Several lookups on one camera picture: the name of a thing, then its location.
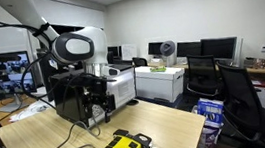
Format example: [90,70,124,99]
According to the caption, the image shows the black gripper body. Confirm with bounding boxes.
[79,78,118,117]

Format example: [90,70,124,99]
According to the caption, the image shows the grey microwave power cable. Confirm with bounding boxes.
[45,97,104,148]

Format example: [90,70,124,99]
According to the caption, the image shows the black computer case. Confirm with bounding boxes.
[49,61,141,132]

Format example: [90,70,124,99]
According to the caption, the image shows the black round object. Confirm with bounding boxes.
[125,97,140,107]

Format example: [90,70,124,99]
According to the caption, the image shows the black computer tower with sticker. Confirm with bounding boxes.
[36,45,76,103]

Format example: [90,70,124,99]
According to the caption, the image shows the small black chair backrest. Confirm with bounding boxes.
[132,55,149,69]

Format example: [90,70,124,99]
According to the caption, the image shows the white paper sign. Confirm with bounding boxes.
[120,42,139,62]

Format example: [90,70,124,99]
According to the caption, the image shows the white crumpled papers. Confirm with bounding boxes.
[7,96,57,124]

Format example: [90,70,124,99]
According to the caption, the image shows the white storage box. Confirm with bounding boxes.
[134,61,189,107]

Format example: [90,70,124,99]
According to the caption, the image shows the green item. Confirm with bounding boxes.
[149,65,167,74]

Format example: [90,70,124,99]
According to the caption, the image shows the small black monitor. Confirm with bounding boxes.
[146,40,167,57]

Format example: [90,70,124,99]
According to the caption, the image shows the computer monitor on silver stand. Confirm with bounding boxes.
[0,49,40,115]

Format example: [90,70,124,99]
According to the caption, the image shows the grey desk fan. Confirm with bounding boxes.
[158,39,179,69]

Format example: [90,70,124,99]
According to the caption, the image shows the medium black monitor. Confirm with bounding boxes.
[174,39,204,60]

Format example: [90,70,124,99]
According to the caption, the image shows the blue and white carton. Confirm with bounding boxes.
[195,95,227,131]

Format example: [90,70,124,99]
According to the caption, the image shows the white and purple bag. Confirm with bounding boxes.
[192,122,225,148]

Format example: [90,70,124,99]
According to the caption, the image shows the black office chair with armrests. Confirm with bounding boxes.
[183,51,223,101]

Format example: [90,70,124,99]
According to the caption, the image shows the wide black monitor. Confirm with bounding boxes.
[199,35,240,64]

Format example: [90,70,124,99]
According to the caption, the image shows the large black mesh office chair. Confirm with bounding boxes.
[216,56,265,148]

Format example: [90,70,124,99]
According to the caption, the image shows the red and white box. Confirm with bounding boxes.
[252,78,265,110]

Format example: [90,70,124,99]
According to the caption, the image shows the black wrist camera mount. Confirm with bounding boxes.
[71,70,109,92]

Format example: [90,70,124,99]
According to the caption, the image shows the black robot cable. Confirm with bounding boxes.
[0,0,121,117]

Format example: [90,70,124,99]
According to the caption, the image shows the black camera on stand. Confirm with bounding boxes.
[0,49,24,74]

